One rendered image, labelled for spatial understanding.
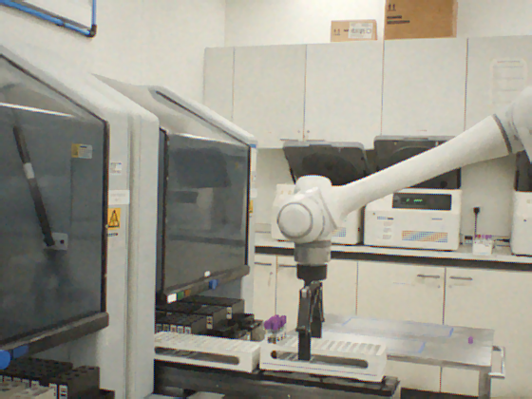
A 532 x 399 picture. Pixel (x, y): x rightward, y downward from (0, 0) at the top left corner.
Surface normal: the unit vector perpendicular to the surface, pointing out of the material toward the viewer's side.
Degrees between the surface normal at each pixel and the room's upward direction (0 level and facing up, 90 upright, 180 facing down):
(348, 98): 90
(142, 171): 90
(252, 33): 90
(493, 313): 90
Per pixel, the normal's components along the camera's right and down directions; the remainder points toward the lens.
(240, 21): -0.32, 0.03
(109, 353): 0.95, 0.04
